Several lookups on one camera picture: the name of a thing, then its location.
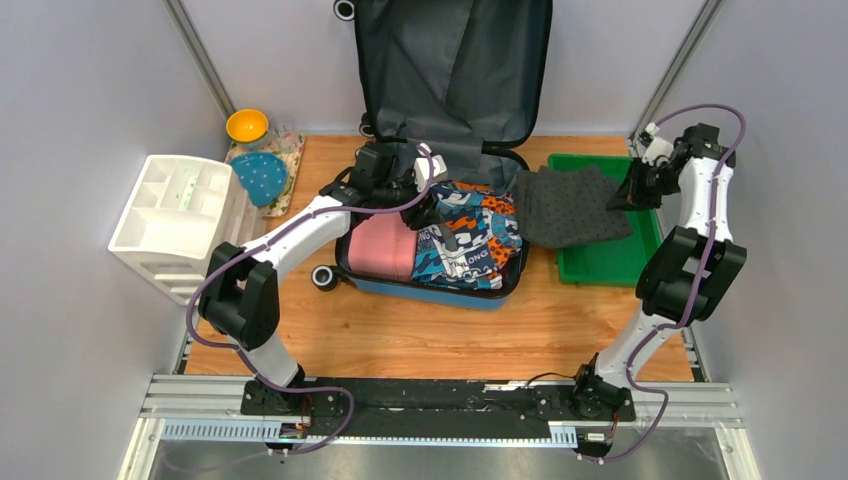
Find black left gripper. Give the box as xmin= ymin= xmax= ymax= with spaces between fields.
xmin=374 ymin=170 xmax=445 ymax=233

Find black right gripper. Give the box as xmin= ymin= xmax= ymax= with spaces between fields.
xmin=608 ymin=156 xmax=680 ymax=211

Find colourful patterned shorts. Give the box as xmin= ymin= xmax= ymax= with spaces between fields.
xmin=411 ymin=181 xmax=522 ymax=290

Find dark grey dotted cloth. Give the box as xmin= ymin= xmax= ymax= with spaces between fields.
xmin=512 ymin=165 xmax=633 ymax=249

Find blue fish-print suitcase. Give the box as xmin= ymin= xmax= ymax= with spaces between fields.
xmin=312 ymin=0 xmax=553 ymax=310

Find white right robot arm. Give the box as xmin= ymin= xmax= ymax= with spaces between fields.
xmin=569 ymin=123 xmax=747 ymax=419

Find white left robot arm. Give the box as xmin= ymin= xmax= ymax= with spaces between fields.
xmin=186 ymin=142 xmax=447 ymax=415

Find pink leather toiletry bag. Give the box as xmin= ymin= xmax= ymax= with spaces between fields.
xmin=347 ymin=212 xmax=417 ymax=281

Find green plastic tray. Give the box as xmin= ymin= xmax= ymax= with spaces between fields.
xmin=548 ymin=153 xmax=664 ymax=288

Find teal polka-dot plate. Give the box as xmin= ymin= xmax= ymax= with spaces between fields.
xmin=230 ymin=151 xmax=288 ymax=207

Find clear drinking glass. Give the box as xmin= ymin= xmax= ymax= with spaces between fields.
xmin=272 ymin=117 xmax=297 ymax=136

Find yellow bowl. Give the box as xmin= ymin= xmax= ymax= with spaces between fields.
xmin=225 ymin=109 xmax=269 ymax=144

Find white plastic drawer organizer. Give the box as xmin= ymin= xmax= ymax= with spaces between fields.
xmin=108 ymin=155 xmax=265 ymax=306

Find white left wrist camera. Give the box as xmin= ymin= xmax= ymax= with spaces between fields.
xmin=413 ymin=143 xmax=448 ymax=192

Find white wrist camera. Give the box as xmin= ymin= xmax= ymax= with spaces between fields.
xmin=413 ymin=143 xmax=448 ymax=192
xmin=638 ymin=122 xmax=674 ymax=167

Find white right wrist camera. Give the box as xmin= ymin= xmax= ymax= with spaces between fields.
xmin=638 ymin=122 xmax=674 ymax=167

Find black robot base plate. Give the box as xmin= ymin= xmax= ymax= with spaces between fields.
xmin=239 ymin=377 xmax=636 ymax=441

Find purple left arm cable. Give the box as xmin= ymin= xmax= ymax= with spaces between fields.
xmin=185 ymin=142 xmax=435 ymax=457

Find aluminium frame rail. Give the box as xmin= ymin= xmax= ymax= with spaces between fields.
xmin=121 ymin=375 xmax=761 ymax=479

